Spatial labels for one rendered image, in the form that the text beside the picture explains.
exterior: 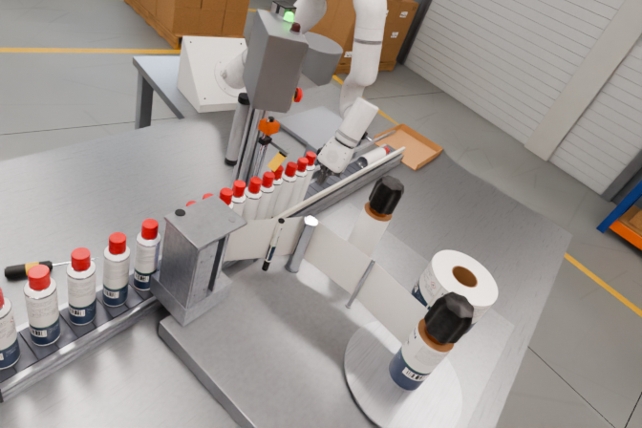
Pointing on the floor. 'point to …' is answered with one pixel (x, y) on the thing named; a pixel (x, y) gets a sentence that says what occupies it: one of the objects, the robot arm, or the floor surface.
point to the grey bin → (321, 58)
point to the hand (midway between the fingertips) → (322, 178)
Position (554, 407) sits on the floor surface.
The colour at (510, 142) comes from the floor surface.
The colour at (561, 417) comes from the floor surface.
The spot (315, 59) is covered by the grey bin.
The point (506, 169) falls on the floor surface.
